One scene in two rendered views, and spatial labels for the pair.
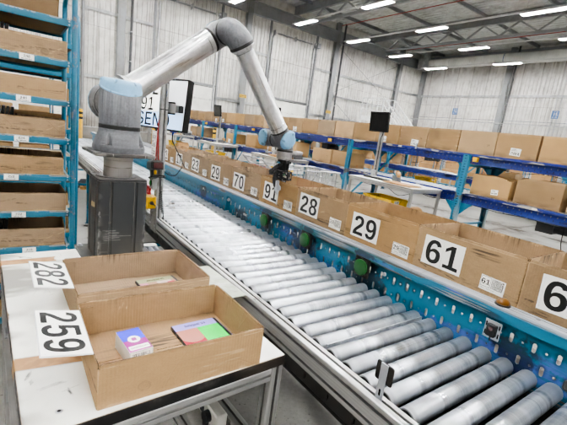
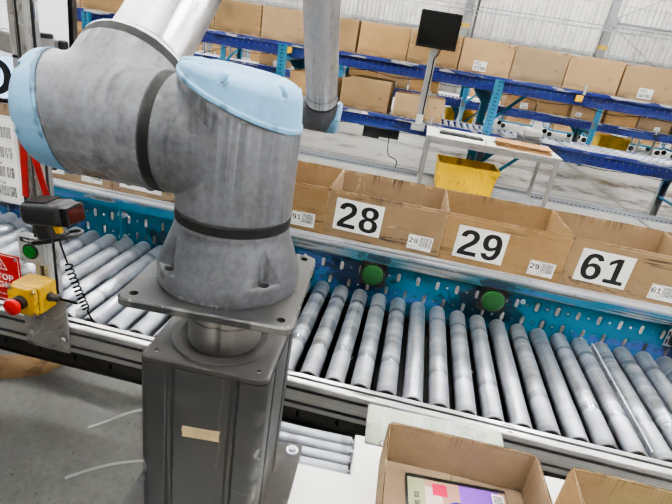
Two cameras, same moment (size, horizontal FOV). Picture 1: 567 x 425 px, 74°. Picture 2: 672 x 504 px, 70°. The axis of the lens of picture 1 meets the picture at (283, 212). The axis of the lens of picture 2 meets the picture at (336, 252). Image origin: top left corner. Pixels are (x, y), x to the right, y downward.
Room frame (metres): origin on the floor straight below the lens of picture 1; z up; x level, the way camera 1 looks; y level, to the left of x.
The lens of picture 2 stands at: (0.97, 1.01, 1.49)
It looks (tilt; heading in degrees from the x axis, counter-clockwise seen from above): 23 degrees down; 313
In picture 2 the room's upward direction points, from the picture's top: 9 degrees clockwise
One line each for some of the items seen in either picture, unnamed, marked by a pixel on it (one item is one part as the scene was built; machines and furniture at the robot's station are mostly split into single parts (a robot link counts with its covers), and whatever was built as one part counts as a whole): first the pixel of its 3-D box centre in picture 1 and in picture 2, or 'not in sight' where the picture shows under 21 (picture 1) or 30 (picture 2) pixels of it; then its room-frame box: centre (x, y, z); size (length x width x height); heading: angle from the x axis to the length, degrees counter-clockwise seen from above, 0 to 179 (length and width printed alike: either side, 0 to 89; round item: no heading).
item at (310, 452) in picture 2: not in sight; (280, 446); (1.51, 0.51, 0.74); 0.28 x 0.02 x 0.02; 39
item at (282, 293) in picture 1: (310, 290); (483, 364); (1.43, -0.15, 0.72); 0.52 x 0.05 x 0.05; 127
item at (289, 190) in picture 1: (296, 195); (282, 190); (2.30, -0.06, 0.96); 0.39 x 0.29 x 0.17; 37
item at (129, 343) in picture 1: (133, 347); not in sight; (0.82, 0.32, 0.78); 0.10 x 0.06 x 0.05; 42
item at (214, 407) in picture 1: (191, 389); not in sight; (1.17, 0.24, 0.41); 0.45 x 0.06 x 0.08; 39
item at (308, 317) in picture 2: (246, 249); (305, 323); (1.85, 0.16, 0.72); 0.52 x 0.05 x 0.05; 127
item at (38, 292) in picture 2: (148, 202); (44, 299); (2.10, 0.77, 0.84); 0.15 x 0.09 x 0.07; 37
